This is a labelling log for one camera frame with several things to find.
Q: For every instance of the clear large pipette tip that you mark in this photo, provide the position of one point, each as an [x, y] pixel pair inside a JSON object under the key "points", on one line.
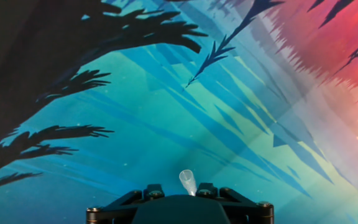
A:
{"points": [[187, 182]]}

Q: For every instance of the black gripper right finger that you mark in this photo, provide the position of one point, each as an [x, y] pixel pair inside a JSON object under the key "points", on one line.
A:
{"points": [[247, 213]]}

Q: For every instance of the landscape print cloth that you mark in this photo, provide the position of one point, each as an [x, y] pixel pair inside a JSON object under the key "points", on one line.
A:
{"points": [[166, 109]]}

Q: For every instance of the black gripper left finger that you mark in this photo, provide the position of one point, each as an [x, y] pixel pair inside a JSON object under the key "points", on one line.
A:
{"points": [[117, 211]]}

